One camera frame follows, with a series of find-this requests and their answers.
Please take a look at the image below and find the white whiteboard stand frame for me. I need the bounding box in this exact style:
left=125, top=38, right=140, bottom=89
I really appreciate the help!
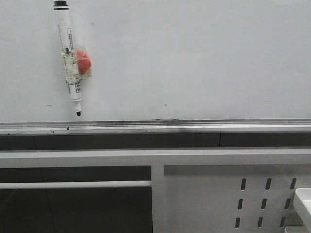
left=0, top=148, right=311, bottom=233

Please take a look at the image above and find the white metal storage tray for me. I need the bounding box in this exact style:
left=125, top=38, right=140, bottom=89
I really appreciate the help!
left=284, top=188, right=311, bottom=233

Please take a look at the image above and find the white whiteboard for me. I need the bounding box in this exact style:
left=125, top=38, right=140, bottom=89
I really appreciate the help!
left=0, top=0, right=311, bottom=135

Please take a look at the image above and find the red round magnet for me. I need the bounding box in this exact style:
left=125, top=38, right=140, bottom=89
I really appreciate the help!
left=75, top=50, right=91, bottom=75

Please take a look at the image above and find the white whiteboard marker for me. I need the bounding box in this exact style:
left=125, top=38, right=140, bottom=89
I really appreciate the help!
left=53, top=0, right=82, bottom=116

